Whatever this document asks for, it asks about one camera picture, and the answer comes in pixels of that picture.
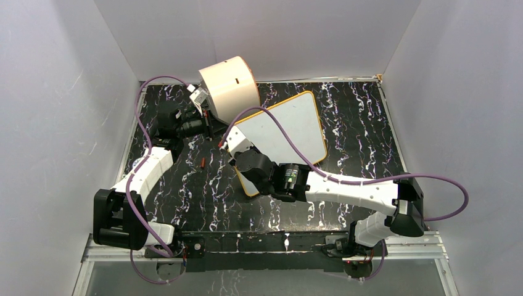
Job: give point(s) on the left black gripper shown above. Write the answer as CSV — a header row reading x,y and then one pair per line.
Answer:
x,y
213,127

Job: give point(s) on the yellow framed whiteboard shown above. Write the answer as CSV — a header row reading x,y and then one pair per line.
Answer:
x,y
299,119

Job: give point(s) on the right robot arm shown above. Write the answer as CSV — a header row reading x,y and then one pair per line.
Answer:
x,y
397,205

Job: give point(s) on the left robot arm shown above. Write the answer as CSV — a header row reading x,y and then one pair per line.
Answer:
x,y
119,217

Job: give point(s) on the beige cylindrical container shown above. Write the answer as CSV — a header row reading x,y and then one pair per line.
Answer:
x,y
232,88

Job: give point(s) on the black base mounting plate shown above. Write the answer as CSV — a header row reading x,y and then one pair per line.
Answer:
x,y
342,256

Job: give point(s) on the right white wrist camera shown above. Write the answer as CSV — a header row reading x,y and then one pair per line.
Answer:
x,y
236,142

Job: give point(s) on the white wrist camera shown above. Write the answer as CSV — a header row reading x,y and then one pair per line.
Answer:
x,y
198,97
236,142

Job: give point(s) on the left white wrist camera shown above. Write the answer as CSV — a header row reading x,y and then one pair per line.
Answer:
x,y
198,97

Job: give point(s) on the aluminium frame rail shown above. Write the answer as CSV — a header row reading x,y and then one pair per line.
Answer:
x,y
429,246

